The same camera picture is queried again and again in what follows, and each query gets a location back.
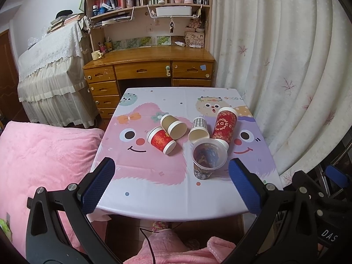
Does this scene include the pink fluffy blanket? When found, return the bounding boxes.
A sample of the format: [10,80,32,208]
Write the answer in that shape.
[0,120,108,260]

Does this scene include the wire under-shelf basket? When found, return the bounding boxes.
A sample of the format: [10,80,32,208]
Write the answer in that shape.
[88,7,136,29]

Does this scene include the white floral curtain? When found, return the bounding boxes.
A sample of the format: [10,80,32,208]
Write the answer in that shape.
[210,0,352,191]

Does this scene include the floral slipper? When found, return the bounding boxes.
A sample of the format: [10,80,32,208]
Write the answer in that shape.
[152,221,169,233]

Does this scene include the black cable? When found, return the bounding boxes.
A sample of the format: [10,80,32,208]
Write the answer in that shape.
[140,227,156,264]

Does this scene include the brown wooden door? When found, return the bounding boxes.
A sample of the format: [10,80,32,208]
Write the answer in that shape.
[0,30,20,123]

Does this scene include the brown kraft paper cup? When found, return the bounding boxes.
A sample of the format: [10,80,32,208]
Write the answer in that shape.
[160,114,188,140]

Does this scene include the wooden bookshelf hutch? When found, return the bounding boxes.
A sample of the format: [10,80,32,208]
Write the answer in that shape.
[85,0,213,50]

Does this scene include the lace-covered piano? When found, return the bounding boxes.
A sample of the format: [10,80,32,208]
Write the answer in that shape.
[17,19,95,129]

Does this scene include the red gold-flower paper cup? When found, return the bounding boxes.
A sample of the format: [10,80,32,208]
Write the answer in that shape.
[147,126,177,156]

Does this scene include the cardboard box with letters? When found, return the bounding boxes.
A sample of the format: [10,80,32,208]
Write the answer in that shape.
[184,31,206,48]

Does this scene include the checkered paper cup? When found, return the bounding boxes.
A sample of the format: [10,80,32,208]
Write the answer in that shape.
[188,117,210,144]

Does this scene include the green packet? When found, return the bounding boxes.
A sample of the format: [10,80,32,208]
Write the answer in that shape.
[0,218,12,240]

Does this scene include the cartoon printed tablecloth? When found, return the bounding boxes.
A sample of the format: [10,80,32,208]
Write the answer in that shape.
[87,87,284,223]

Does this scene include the white hanging storage basket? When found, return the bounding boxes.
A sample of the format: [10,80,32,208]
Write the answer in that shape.
[147,4,193,20]

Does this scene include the dark floral patterned cup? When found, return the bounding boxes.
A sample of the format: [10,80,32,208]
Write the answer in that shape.
[191,139,228,181]

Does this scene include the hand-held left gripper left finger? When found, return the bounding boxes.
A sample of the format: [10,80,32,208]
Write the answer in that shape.
[26,157,122,264]

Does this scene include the tall red gold-print cup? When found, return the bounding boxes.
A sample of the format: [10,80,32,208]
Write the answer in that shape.
[211,107,238,150]

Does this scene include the wooden desk with drawers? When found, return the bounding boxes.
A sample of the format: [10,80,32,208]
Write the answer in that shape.
[83,45,216,119]

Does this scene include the stack of books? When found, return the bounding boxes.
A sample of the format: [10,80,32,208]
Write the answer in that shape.
[46,12,84,34]

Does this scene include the pink fleece clothing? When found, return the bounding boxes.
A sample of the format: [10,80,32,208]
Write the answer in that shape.
[123,228,237,264]

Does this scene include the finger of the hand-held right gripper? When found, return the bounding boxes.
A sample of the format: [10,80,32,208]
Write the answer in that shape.
[316,165,352,222]

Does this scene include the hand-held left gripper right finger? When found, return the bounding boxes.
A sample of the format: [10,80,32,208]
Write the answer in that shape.
[220,158,317,264]

